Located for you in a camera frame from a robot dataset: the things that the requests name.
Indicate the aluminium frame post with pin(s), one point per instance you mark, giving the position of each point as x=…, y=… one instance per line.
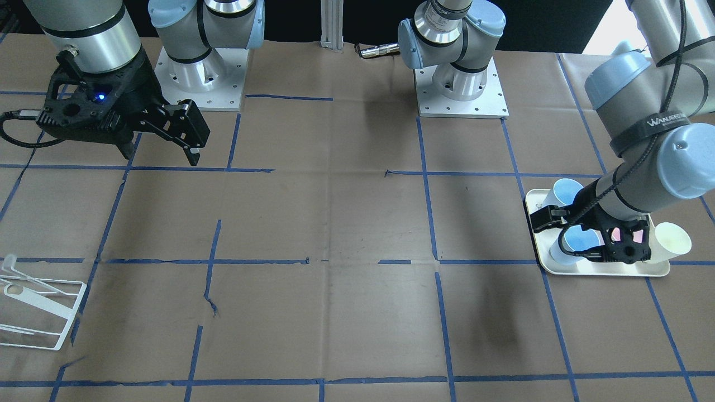
x=331, y=36

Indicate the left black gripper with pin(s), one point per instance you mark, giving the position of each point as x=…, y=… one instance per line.
x=585, y=205

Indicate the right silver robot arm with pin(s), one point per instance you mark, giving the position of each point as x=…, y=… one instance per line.
x=103, y=38

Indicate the grey-blue plastic cup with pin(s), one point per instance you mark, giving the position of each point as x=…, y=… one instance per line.
x=575, y=240

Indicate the pale green cup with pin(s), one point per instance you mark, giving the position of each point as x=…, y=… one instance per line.
x=668, y=240

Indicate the pink cup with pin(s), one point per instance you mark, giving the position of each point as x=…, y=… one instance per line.
x=617, y=234

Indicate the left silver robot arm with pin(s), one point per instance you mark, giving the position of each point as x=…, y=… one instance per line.
x=645, y=104

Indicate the light blue cup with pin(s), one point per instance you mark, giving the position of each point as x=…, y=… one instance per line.
x=562, y=193

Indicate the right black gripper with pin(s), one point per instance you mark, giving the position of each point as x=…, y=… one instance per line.
x=141, y=89

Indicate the white wire cup rack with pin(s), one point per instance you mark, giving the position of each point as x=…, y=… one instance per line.
x=37, y=313

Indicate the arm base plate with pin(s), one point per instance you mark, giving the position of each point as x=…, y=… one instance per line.
x=215, y=83
x=446, y=92

